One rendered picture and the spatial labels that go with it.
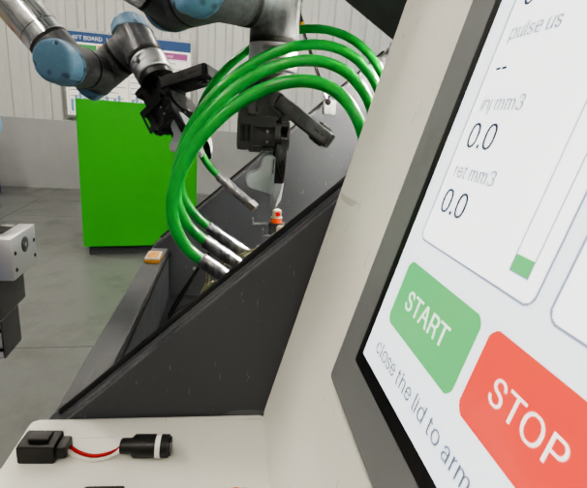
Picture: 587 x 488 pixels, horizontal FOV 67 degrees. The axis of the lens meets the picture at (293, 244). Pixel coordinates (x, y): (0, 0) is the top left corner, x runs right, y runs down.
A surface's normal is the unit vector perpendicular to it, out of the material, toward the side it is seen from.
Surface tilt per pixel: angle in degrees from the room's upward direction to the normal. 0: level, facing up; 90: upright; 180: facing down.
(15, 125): 90
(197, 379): 90
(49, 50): 90
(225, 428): 0
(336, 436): 76
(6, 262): 90
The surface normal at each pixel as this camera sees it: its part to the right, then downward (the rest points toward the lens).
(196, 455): 0.07, -0.96
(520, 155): -0.94, -0.26
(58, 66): -0.07, 0.26
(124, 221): 0.32, 0.28
